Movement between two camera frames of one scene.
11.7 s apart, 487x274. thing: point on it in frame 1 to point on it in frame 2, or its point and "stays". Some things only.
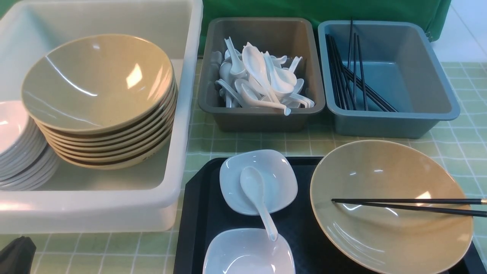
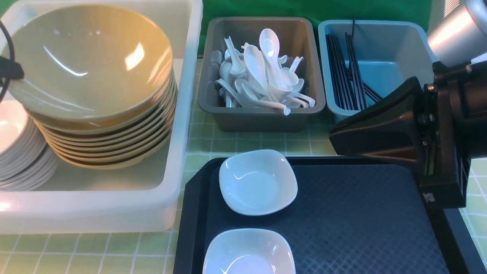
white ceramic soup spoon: (252, 183) to (269, 42)
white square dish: (280, 183) stays
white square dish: (245, 250) stays
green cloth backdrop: (434, 13) stays
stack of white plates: (28, 162) stays
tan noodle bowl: (408, 241) to (91, 64)
